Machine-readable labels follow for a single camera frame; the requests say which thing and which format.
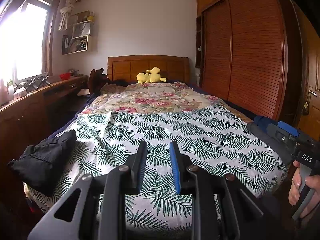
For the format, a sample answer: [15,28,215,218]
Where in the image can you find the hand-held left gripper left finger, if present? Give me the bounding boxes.
[27,140,148,240]

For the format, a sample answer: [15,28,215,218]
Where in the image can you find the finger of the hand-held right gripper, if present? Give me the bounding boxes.
[266,123,298,143]
[277,121,300,137]

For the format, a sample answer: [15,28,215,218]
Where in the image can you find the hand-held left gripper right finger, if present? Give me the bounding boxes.
[169,141,276,240]

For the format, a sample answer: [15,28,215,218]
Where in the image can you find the black button coat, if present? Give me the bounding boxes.
[7,129,78,197]

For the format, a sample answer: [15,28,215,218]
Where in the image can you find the grey folded clothes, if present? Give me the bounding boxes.
[247,122,298,153]

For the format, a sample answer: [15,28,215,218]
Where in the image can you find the blue folded clothes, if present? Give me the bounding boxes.
[253,115,278,128]

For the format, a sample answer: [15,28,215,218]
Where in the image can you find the person's right hand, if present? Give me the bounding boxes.
[288,160,320,220]

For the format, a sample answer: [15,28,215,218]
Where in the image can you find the bed with leaf-print bedding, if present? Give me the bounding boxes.
[24,103,290,231]

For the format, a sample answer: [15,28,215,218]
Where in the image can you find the floral quilt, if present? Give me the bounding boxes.
[79,81,226,115]

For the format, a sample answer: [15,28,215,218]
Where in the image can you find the wooden door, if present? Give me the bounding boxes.
[287,0,320,142]

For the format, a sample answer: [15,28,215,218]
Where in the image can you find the wooden slatted wardrobe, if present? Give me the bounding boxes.
[195,0,288,121]

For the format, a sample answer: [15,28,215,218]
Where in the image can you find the yellow plush toy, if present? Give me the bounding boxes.
[136,66,168,84]

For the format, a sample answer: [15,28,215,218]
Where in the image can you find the wooden chair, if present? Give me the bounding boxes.
[88,68,111,93]

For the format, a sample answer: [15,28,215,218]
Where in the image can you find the wooden headboard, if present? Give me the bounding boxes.
[107,55,190,83]

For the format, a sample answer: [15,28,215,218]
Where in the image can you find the wooden desk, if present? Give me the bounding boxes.
[0,75,89,188]

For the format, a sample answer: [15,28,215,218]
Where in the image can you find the black tools on desk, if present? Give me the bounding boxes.
[14,76,51,91]

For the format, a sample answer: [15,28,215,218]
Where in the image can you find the white tissue box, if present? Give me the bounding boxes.
[13,87,27,99]

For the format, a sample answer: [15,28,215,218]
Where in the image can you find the tied cream curtain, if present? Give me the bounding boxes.
[58,0,81,31]

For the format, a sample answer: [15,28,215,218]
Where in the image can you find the window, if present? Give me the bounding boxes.
[0,0,55,83]

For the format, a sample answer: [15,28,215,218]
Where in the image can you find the white wall shelf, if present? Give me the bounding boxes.
[61,19,95,56]

